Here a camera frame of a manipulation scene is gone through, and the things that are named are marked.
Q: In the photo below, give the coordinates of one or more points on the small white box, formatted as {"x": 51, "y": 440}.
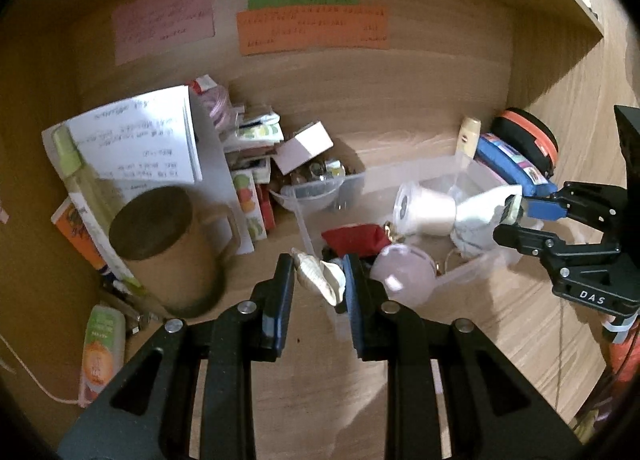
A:
{"x": 302, "y": 148}

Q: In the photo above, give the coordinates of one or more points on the white paper sheets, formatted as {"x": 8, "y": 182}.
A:
{"x": 215, "y": 170}

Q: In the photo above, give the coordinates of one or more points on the pink packet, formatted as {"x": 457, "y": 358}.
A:
{"x": 215, "y": 100}

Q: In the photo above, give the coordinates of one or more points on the black orange round case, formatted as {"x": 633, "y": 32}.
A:
{"x": 530, "y": 135}

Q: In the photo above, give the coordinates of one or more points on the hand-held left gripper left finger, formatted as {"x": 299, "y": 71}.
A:
{"x": 280, "y": 300}

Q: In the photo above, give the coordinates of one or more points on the clear plastic funnel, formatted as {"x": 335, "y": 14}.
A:
{"x": 310, "y": 197}

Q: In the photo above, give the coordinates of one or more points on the cream white tape roll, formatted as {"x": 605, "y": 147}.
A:
{"x": 430, "y": 210}

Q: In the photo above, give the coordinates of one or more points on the stack of small packets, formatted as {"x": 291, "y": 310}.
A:
{"x": 252, "y": 128}

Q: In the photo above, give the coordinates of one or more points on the fruit print box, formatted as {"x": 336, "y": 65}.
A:
{"x": 247, "y": 200}

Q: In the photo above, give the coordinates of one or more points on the small cream bottle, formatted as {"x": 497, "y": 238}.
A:
{"x": 470, "y": 138}

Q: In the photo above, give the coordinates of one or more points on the orange paper note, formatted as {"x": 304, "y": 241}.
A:
{"x": 310, "y": 30}

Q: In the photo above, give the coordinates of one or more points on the clear plastic storage bin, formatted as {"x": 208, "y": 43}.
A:
{"x": 385, "y": 183}

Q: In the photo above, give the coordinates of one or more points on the white handwritten paper sheet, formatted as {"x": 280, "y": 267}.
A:
{"x": 140, "y": 140}

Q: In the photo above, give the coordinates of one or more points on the light green tube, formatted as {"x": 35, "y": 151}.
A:
{"x": 85, "y": 190}

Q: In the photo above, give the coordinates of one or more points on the blue zip pouch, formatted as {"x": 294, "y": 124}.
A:
{"x": 510, "y": 163}

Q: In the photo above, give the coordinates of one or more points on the pink translucent ball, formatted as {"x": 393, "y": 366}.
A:
{"x": 405, "y": 270}

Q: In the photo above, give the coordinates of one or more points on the pink paper note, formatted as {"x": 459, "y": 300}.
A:
{"x": 165, "y": 20}

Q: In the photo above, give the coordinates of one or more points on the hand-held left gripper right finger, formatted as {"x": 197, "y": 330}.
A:
{"x": 357, "y": 310}

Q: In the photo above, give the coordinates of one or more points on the wooden desktop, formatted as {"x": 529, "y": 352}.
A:
{"x": 500, "y": 340}

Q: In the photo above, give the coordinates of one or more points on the brown mug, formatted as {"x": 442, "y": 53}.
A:
{"x": 170, "y": 265}

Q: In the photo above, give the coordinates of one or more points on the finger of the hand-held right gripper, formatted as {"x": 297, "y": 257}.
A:
{"x": 530, "y": 237}
{"x": 545, "y": 208}

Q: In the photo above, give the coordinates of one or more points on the beige seashell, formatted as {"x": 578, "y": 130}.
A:
{"x": 320, "y": 275}

